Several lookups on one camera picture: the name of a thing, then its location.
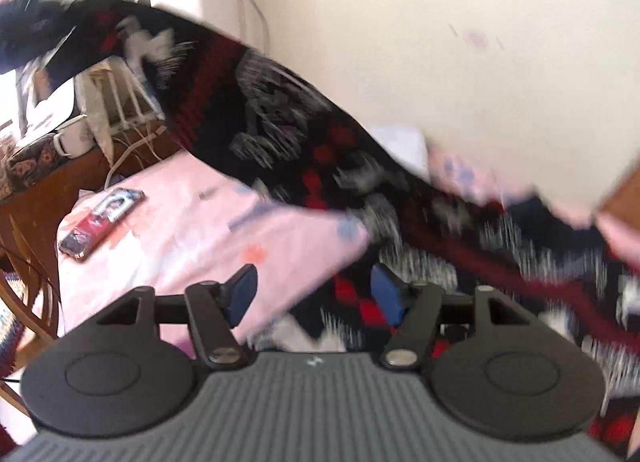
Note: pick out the smartphone with red case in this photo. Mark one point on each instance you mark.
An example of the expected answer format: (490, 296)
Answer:
(100, 223)

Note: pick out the white paper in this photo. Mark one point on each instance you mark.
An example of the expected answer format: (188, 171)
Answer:
(50, 110)

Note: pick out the black red white patterned garment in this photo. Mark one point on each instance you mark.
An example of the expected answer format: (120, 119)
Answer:
(260, 107)

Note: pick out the pink floral bed sheet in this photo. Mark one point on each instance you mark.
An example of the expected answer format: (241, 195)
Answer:
(190, 242)

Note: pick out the brown headboard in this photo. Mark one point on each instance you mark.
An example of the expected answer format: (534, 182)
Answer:
(622, 197)

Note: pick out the white enamel mug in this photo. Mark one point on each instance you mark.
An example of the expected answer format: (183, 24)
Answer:
(75, 138)

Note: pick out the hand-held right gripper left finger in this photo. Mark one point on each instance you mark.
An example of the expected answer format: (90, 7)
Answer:
(241, 294)

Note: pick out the dark floral cloth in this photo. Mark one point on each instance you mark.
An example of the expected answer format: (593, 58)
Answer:
(27, 162)

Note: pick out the wooden table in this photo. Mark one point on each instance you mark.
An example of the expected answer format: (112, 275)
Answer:
(50, 192)

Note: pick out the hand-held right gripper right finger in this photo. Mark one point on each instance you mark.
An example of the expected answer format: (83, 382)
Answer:
(387, 298)

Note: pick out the wooden chair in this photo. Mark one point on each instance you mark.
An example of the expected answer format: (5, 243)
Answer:
(44, 292)

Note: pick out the braided rug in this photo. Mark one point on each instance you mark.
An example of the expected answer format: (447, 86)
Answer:
(7, 342)

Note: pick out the white pillow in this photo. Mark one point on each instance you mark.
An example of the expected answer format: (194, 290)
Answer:
(400, 145)

